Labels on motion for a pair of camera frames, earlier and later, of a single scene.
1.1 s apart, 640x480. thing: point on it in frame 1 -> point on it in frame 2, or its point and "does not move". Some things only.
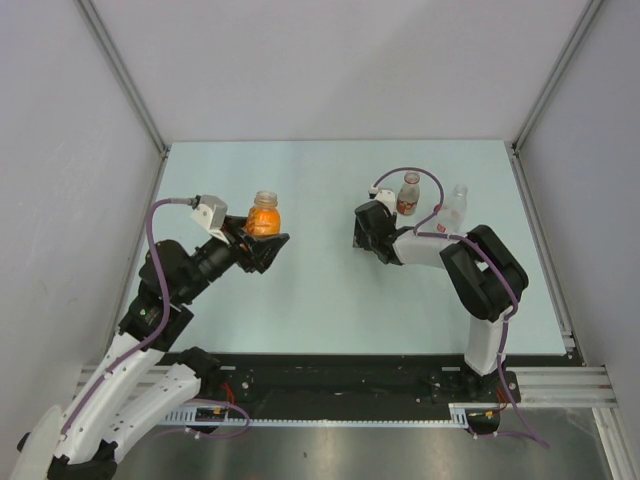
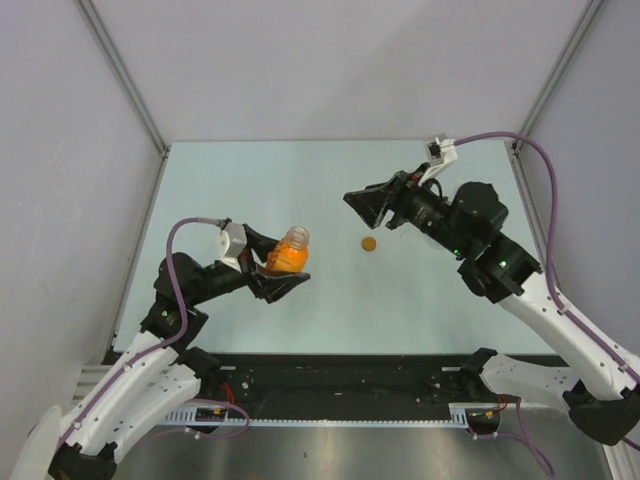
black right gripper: [361, 240] -> [396, 194]
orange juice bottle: [263, 218] -> [291, 253]
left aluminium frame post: [123, 74] does not move
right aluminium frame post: [578, 34] does not move
